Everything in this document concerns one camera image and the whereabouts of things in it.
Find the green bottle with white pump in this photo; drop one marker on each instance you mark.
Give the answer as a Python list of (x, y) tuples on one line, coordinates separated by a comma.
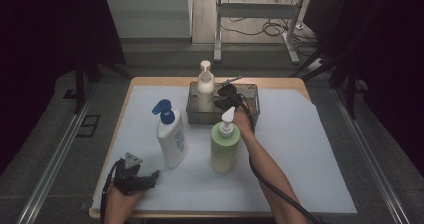
[(224, 150)]

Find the cream bottle with cream pump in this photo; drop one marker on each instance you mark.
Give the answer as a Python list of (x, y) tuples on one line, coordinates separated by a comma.
[(205, 82)]

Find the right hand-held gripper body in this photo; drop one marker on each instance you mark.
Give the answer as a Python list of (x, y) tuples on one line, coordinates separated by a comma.
[(235, 99)]

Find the white bottle with blue pump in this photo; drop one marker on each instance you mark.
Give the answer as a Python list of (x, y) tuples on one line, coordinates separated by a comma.
[(171, 147)]

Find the aluminium floor rail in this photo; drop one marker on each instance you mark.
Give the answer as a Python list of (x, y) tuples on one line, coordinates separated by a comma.
[(56, 157), (366, 157)]

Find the person's right hand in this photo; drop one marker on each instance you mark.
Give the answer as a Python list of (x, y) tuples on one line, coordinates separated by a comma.
[(243, 120)]

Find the black tripod stand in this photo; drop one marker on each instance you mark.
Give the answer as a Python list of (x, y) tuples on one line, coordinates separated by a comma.
[(350, 90), (80, 84)]

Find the person's left hand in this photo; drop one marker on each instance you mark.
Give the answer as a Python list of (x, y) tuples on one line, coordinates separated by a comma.
[(121, 200)]

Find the dark curtain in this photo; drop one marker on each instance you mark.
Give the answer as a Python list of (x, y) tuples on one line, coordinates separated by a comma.
[(393, 50)]

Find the white cabinet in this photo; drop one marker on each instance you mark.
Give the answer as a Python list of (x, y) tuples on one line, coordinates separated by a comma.
[(146, 14)]

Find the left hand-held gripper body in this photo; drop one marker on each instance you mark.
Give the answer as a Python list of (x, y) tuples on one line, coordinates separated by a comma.
[(128, 182)]

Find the white metal stand frame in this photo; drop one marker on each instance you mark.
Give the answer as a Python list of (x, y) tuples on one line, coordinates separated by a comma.
[(256, 10)]

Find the white power strip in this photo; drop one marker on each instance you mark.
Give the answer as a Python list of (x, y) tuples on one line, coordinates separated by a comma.
[(316, 64)]

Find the white table mat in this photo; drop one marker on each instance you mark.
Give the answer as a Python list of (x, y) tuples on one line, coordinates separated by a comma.
[(300, 150)]

